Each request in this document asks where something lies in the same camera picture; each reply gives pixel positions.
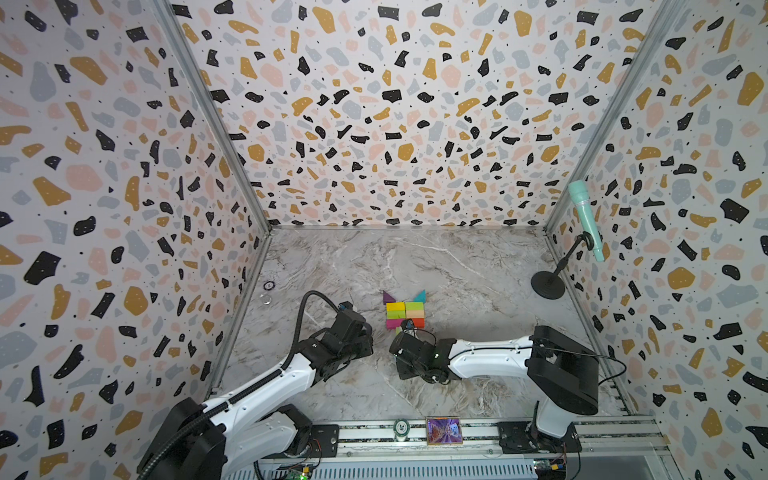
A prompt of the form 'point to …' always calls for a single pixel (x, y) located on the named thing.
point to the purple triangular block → (387, 298)
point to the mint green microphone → (580, 190)
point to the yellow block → (395, 306)
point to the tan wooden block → (415, 314)
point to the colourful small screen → (444, 430)
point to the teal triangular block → (421, 297)
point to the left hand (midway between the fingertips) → (379, 339)
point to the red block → (418, 322)
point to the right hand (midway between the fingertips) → (404, 365)
